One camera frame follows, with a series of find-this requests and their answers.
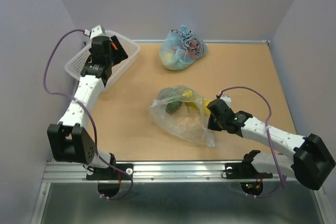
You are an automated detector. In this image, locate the aluminium mounting rail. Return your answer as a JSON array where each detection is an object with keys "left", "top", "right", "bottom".
[{"left": 43, "top": 160, "right": 322, "bottom": 183}]

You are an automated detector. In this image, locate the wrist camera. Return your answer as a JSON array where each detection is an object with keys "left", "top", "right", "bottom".
[
  {"left": 83, "top": 25, "right": 106, "bottom": 40},
  {"left": 216, "top": 93, "right": 232, "bottom": 107}
]

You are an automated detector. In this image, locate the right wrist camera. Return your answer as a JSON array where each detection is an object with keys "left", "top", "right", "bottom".
[{"left": 216, "top": 93, "right": 232, "bottom": 107}]

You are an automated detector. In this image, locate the green netted melon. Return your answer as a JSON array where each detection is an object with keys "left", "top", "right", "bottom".
[{"left": 165, "top": 100, "right": 183, "bottom": 113}]

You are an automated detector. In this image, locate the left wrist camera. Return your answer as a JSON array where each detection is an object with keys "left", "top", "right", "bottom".
[{"left": 83, "top": 25, "right": 106, "bottom": 40}]

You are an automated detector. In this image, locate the clear plastic fruit bag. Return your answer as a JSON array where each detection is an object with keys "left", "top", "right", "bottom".
[{"left": 149, "top": 86, "right": 215, "bottom": 148}]

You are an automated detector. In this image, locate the blue printed plastic bag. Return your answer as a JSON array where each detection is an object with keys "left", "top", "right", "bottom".
[{"left": 159, "top": 25, "right": 208, "bottom": 71}]

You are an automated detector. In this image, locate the yellow fruit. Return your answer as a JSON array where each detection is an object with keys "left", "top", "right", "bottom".
[{"left": 187, "top": 99, "right": 211, "bottom": 116}]

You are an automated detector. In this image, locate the white plastic mesh basket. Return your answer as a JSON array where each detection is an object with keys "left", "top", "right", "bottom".
[{"left": 65, "top": 26, "right": 140, "bottom": 92}]

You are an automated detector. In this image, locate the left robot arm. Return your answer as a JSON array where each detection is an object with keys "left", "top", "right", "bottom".
[{"left": 47, "top": 35, "right": 128, "bottom": 179}]

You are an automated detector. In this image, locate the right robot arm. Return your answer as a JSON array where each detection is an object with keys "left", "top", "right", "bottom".
[{"left": 207, "top": 98, "right": 335, "bottom": 190}]

